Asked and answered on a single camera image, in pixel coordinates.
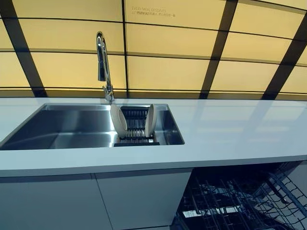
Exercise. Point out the cream ceramic plate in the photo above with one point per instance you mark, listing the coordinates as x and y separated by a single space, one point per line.
118 122
150 119

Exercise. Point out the built-in dishwasher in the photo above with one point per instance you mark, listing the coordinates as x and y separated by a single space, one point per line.
188 213

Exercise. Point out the black tined dishwasher plate rack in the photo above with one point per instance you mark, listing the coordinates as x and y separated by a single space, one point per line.
216 201

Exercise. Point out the black dish drying rack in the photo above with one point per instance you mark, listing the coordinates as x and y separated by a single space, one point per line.
135 124

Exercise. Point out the chrome pull-down kitchen faucet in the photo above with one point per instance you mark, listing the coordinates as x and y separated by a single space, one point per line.
102 62

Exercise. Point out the stainless steel kitchen sink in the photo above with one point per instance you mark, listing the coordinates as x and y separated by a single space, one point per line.
72 129

